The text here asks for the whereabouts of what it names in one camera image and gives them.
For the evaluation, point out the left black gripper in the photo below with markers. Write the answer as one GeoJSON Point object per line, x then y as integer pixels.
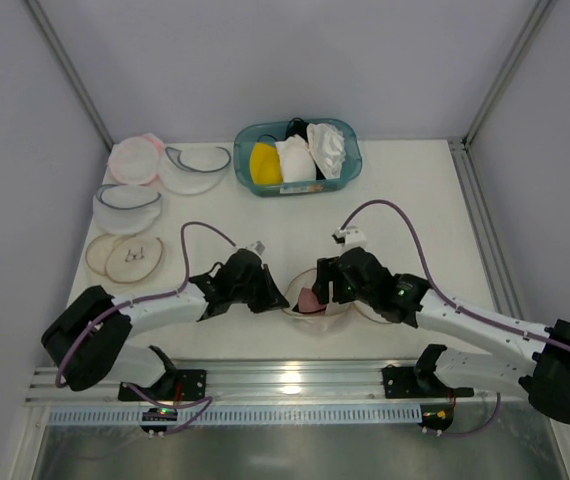
{"type": "Point", "coordinates": [257, 286]}

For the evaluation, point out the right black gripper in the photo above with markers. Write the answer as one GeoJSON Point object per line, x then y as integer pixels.
{"type": "Point", "coordinates": [329, 279]}

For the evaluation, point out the pink bra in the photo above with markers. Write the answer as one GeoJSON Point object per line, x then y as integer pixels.
{"type": "Point", "coordinates": [308, 304]}

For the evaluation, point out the beige mesh laundry bag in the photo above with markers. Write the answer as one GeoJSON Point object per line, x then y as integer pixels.
{"type": "Point", "coordinates": [308, 315]}

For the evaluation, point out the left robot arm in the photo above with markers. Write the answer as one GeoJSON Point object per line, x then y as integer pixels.
{"type": "Point", "coordinates": [88, 342]}

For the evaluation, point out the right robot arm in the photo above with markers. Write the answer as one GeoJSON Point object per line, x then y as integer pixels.
{"type": "Point", "coordinates": [518, 358]}

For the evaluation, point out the white folded bra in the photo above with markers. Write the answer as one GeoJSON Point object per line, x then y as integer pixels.
{"type": "Point", "coordinates": [296, 162]}

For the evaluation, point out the yellow bra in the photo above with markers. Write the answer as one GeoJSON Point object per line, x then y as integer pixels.
{"type": "Point", "coordinates": [264, 165]}

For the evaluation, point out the white grey-trim laundry bag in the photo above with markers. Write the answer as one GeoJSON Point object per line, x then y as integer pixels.
{"type": "Point", "coordinates": [193, 170]}

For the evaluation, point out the white lace bra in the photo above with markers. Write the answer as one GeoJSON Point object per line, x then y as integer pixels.
{"type": "Point", "coordinates": [327, 147]}

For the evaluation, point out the black bra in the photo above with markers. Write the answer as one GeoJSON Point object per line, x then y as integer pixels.
{"type": "Point", "coordinates": [296, 126]}

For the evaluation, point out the white blue-trim laundry bag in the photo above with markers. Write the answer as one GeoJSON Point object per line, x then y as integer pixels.
{"type": "Point", "coordinates": [126, 209]}

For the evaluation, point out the pink mesh laundry bag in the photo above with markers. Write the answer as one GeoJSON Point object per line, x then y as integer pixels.
{"type": "Point", "coordinates": [135, 160]}

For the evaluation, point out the teal plastic basket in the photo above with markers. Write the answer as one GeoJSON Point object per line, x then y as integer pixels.
{"type": "Point", "coordinates": [248, 137]}

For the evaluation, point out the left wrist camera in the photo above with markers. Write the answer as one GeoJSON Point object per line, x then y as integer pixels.
{"type": "Point", "coordinates": [256, 248]}

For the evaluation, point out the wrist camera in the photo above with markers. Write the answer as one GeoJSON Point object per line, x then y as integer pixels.
{"type": "Point", "coordinates": [349, 237]}
{"type": "Point", "coordinates": [256, 248]}

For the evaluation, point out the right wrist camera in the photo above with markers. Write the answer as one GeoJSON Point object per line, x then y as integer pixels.
{"type": "Point", "coordinates": [349, 237]}

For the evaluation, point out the aluminium mounting rail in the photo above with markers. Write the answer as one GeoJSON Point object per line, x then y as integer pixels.
{"type": "Point", "coordinates": [333, 381]}

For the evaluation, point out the white slotted cable duct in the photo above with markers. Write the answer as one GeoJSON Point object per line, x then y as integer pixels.
{"type": "Point", "coordinates": [238, 415]}

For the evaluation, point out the right side aluminium rail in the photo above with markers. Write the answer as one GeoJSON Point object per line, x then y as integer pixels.
{"type": "Point", "coordinates": [501, 286]}

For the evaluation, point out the right frame post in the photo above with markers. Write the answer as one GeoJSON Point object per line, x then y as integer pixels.
{"type": "Point", "coordinates": [518, 51]}

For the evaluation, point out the frame post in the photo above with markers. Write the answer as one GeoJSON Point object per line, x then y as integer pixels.
{"type": "Point", "coordinates": [518, 51]}
{"type": "Point", "coordinates": [51, 38]}

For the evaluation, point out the left frame post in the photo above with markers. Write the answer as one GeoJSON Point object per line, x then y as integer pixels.
{"type": "Point", "coordinates": [51, 38]}

